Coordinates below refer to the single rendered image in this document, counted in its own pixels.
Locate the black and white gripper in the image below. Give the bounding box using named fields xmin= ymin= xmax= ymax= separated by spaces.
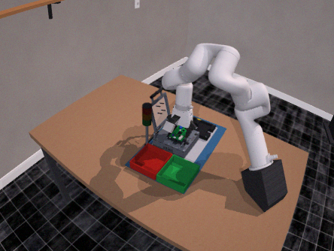
xmin=167 ymin=105 xmax=196 ymax=138

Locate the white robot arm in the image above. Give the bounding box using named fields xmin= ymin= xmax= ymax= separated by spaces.
xmin=162 ymin=44 xmax=278 ymax=171

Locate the red open-top bin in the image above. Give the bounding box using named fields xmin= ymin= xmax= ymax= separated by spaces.
xmin=129 ymin=143 xmax=172 ymax=180

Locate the green bin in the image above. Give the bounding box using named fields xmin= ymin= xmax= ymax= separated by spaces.
xmin=156 ymin=155 xmax=200 ymax=194

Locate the green circuit board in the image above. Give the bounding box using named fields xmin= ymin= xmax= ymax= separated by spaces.
xmin=169 ymin=125 xmax=187 ymax=141

